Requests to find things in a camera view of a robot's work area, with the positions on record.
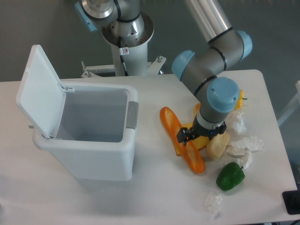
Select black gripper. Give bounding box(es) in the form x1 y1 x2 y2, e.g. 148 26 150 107
176 119 227 146

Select long orange baguette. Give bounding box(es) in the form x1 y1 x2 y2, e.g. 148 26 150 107
159 107 205 173

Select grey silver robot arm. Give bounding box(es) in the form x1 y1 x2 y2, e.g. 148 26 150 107
75 0 252 144

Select pale oval bread loaf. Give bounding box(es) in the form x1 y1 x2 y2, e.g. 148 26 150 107
206 132 230 159

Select knotted round bread roll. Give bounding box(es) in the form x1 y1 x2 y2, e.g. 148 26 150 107
193 103 201 117

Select yellow toast slice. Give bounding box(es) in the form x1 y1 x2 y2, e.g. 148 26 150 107
173 122 210 156

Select crumpled white tissue upper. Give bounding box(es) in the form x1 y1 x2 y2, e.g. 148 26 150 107
225 111 246 135

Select crumpled white tissue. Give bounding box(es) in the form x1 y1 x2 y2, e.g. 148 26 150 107
204 192 223 217
225 111 246 135
226 136 264 169

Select crumpled white tissue middle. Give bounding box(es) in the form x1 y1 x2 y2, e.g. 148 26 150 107
226 136 264 169

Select yellow bell pepper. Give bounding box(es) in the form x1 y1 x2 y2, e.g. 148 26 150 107
234 90 247 110

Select green bell pepper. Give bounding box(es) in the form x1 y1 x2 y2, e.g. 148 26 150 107
216 162 245 191

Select crumpled white tissue lower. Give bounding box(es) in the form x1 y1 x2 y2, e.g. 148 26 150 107
204 192 223 217

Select white trash bin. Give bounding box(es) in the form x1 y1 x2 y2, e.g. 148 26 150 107
33 81 139 181

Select black device at edge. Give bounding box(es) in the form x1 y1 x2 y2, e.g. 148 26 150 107
282 190 300 215

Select white bin lid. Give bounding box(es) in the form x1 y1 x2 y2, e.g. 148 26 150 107
16 45 66 138

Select white frame at right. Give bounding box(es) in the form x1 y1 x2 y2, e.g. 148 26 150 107
277 81 300 127

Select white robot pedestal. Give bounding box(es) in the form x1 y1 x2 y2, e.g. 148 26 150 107
82 12 166 77

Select black cable on pedestal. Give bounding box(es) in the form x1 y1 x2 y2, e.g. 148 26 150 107
118 36 128 76

